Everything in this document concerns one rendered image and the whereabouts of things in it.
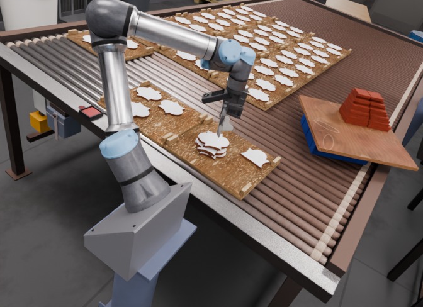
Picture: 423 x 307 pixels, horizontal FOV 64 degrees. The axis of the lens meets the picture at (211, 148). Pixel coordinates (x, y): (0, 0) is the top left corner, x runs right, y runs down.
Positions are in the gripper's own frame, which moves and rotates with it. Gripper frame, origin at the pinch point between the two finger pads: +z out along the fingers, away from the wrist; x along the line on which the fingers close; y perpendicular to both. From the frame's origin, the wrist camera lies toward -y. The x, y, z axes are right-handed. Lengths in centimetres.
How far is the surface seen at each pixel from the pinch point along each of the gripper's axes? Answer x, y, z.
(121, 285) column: -52, -22, 44
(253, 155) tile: 1.5, 19.0, 11.0
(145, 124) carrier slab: 6.9, -31.7, 12.1
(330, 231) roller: -31, 50, 14
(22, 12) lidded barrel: 200, -195, 56
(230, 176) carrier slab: -14.8, 9.3, 12.2
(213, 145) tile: -4.1, -0.2, 6.4
